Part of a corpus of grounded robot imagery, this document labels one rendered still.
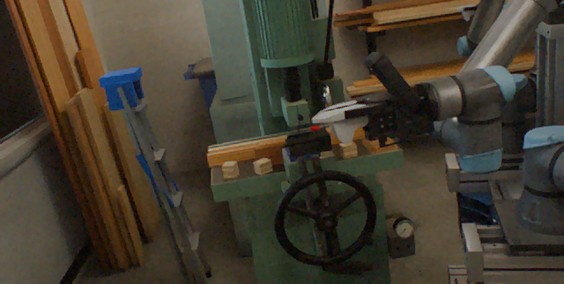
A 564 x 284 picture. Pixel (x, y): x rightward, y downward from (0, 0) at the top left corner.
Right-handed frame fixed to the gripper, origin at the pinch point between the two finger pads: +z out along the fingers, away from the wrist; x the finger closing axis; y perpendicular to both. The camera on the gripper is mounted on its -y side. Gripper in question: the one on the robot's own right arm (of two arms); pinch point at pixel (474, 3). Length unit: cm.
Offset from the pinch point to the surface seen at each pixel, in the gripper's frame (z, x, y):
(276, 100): -45, -89, 5
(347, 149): -67, -71, 21
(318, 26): -35, -68, -13
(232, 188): -72, -108, 21
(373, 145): -64, -63, 24
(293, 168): -79, -88, 18
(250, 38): -36, -92, -16
